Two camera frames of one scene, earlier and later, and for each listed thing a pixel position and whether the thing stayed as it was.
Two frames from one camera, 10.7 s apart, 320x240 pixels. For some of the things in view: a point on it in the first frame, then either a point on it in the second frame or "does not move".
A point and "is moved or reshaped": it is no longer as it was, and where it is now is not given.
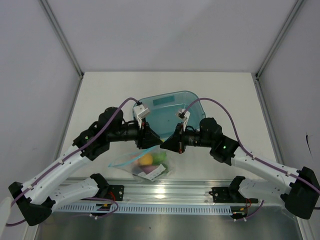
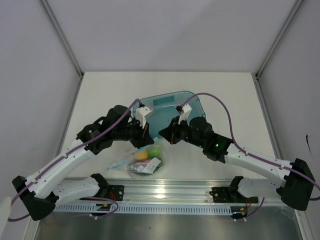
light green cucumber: x=160 y=157 to x=153 y=152
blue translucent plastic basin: x=162 y=120 does not move
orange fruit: x=146 y=160 to x=141 y=155
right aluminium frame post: x=297 y=5 does not move
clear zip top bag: x=154 y=164 is moved or reshaped
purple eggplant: x=147 y=169 to x=138 y=166
